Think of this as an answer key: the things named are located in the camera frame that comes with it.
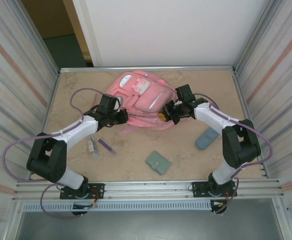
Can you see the aluminium table edge rail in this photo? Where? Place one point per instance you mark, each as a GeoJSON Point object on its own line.
{"type": "Point", "coordinates": [185, 68]}

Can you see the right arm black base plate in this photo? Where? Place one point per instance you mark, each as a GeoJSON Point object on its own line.
{"type": "Point", "coordinates": [198, 190]}

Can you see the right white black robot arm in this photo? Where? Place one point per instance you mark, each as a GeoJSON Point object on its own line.
{"type": "Point", "coordinates": [238, 150]}

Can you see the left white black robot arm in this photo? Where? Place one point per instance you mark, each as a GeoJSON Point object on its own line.
{"type": "Point", "coordinates": [48, 160]}

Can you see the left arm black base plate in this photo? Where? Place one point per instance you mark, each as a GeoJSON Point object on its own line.
{"type": "Point", "coordinates": [95, 190]}

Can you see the wide aluminium mounting rail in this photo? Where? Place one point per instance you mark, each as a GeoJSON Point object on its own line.
{"type": "Point", "coordinates": [145, 187]}

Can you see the aluminium table side rail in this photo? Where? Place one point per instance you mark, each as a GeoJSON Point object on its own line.
{"type": "Point", "coordinates": [243, 100]}
{"type": "Point", "coordinates": [48, 113]}

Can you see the pink backpack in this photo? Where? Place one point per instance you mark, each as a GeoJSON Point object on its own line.
{"type": "Point", "coordinates": [140, 105]}

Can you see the clear glue stick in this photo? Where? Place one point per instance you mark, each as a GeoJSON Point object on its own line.
{"type": "Point", "coordinates": [92, 147]}

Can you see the purple pen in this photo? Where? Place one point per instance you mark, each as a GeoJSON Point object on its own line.
{"type": "Point", "coordinates": [107, 145]}

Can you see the green snap wallet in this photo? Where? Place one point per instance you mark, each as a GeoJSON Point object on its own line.
{"type": "Point", "coordinates": [158, 163]}

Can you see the blue pencil case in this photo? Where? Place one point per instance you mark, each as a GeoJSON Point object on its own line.
{"type": "Point", "coordinates": [207, 139]}

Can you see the aluminium frame post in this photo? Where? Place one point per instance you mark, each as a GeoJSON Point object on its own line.
{"type": "Point", "coordinates": [48, 53]}
{"type": "Point", "coordinates": [246, 50]}

